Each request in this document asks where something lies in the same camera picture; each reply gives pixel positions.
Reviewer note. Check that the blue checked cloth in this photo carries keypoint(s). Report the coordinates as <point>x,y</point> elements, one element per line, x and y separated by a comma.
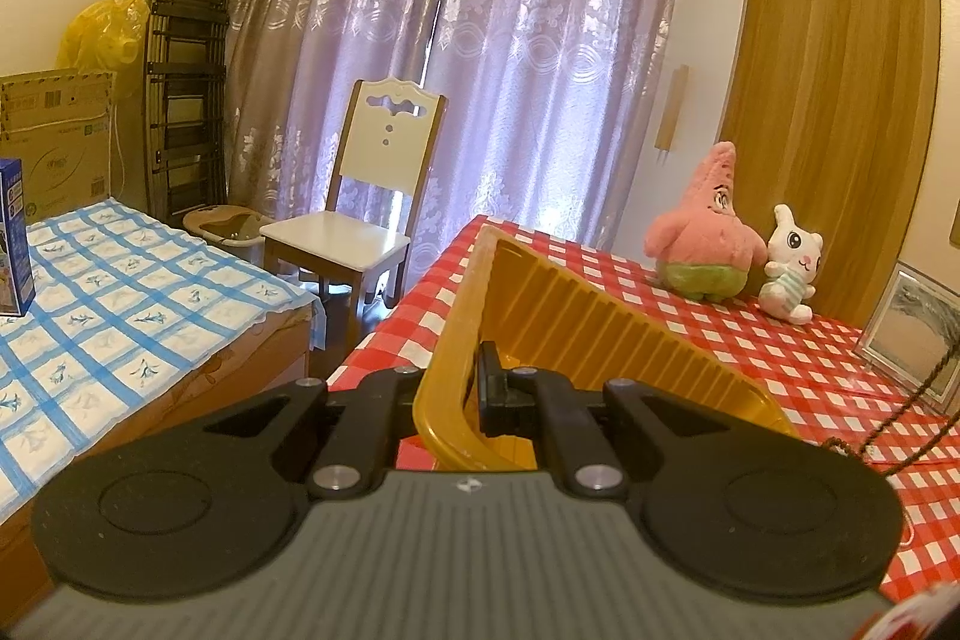
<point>127,310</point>

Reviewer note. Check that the yellow plastic bag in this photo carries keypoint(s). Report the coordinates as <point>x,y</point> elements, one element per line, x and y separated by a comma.
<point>105,36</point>

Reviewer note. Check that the glass picture frame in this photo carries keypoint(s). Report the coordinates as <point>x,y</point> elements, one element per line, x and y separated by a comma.
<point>911,325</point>

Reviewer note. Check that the white wooden chair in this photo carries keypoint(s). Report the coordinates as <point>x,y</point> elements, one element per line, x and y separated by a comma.
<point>352,235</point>

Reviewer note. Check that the beige plastic basin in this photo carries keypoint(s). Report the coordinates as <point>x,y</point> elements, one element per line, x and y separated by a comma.
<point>225,227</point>

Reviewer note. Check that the red checked tablecloth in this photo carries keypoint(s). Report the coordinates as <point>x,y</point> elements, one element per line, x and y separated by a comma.
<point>787,370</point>

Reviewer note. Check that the blue carton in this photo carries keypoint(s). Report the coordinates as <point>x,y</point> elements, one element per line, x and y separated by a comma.
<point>15,235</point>

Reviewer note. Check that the person's red white clothing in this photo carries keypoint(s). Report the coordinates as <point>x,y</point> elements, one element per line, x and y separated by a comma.
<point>919,614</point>

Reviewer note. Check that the pink starfish plush toy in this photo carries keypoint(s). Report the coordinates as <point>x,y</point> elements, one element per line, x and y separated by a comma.
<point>705,235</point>

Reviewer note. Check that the yellow plastic tray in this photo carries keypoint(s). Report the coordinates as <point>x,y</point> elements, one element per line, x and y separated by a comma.
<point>600,325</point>

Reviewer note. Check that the folded black step ladder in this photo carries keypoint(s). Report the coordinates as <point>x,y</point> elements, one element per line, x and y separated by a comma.
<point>187,85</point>

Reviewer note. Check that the wooden door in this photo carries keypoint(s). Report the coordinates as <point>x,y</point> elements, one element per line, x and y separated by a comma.
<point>825,48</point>

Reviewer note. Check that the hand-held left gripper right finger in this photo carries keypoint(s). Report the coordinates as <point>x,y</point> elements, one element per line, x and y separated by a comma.
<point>491,392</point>

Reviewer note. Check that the white bunny plush toy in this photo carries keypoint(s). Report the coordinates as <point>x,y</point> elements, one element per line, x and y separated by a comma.
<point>791,265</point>

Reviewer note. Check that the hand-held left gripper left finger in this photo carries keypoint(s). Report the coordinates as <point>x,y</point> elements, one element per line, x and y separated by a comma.
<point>390,407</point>

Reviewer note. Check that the purple patterned curtain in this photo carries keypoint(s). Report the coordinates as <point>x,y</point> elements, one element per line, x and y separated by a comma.
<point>525,48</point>

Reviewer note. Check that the cardboard box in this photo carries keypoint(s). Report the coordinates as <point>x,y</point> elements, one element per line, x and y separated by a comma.
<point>60,145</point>

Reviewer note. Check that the wooden wall piece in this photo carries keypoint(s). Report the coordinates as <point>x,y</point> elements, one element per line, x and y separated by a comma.
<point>671,111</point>

